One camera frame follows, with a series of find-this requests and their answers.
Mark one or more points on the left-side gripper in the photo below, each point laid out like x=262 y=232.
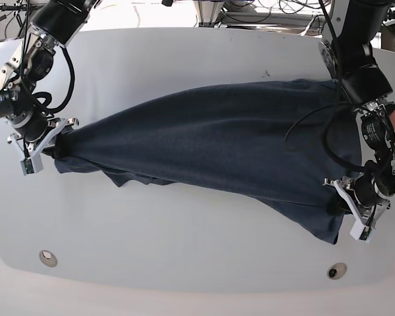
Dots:
x=363 y=199

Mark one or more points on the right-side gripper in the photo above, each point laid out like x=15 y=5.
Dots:
x=28 y=149

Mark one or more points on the dark blue T-shirt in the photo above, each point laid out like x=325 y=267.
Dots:
x=260 y=140

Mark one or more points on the left-side robot arm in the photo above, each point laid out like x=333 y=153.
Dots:
x=347 y=53

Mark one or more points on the right-side robot arm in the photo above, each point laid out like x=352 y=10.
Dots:
x=36 y=126

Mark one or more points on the right table grommet hole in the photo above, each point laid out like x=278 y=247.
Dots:
x=337 y=271

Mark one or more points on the table grommet hole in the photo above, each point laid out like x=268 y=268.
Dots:
x=48 y=258
x=337 y=271

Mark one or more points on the left table grommet hole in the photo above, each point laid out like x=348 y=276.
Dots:
x=48 y=258

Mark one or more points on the black tripod stand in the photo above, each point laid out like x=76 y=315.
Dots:
x=12 y=21

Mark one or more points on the grey table leg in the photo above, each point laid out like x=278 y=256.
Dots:
x=387 y=39

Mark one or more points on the right-side wrist camera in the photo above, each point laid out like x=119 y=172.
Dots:
x=31 y=165

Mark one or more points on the left-side wrist camera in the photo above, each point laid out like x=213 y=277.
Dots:
x=367 y=235

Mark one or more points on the metal frame post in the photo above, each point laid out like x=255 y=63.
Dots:
x=208 y=12

